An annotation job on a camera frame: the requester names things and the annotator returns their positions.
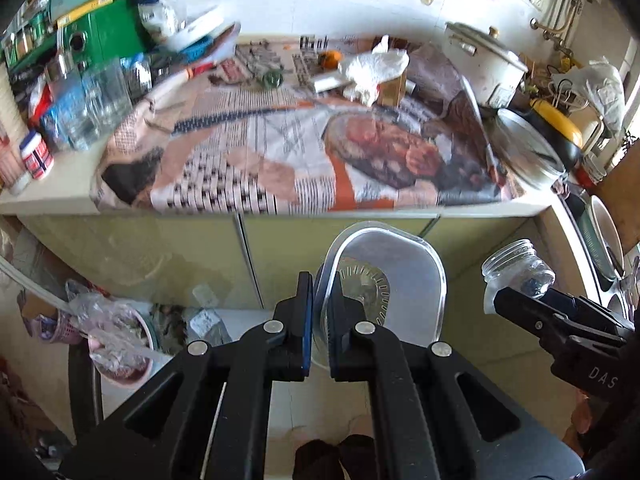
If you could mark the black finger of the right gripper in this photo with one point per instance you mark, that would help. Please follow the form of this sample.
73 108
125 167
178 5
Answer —
535 317

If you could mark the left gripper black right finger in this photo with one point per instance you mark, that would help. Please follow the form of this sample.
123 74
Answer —
437 417

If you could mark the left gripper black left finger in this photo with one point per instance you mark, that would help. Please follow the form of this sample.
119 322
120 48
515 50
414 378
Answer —
205 413

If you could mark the clear glass jar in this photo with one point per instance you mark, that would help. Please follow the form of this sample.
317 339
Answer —
518 266

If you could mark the clear plastic food container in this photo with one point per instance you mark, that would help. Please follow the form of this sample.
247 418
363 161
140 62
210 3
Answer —
398 277

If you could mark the white tissue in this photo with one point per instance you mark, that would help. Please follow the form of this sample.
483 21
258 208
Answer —
365 72

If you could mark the orange persimmon fruit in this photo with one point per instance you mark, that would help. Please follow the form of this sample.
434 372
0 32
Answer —
330 59

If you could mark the pink trash bowl on floor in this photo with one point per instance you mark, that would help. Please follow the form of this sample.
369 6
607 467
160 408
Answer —
122 342

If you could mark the lower yellow cabinet doors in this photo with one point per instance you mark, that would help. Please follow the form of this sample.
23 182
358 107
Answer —
247 263

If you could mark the metal steamer pot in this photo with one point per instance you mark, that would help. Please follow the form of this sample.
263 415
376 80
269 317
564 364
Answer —
525 151

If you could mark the yellow black electric kettle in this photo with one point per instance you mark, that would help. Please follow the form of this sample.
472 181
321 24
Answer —
560 132

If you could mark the white plastic bag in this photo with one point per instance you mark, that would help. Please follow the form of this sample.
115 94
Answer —
600 84

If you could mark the white rice cooker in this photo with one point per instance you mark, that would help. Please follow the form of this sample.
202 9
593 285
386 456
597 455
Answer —
493 71

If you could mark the printed newspaper table cover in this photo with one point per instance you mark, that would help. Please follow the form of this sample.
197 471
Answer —
248 134

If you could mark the white red-label pill bottle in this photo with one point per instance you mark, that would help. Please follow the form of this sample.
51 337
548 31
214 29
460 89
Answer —
36 156

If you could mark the clear drinking glass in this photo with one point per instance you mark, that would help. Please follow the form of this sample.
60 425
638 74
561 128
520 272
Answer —
107 94

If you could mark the white round lid container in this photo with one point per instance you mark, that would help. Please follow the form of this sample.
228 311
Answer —
204 25

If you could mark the green box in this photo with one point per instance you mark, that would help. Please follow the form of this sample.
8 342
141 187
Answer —
93 33

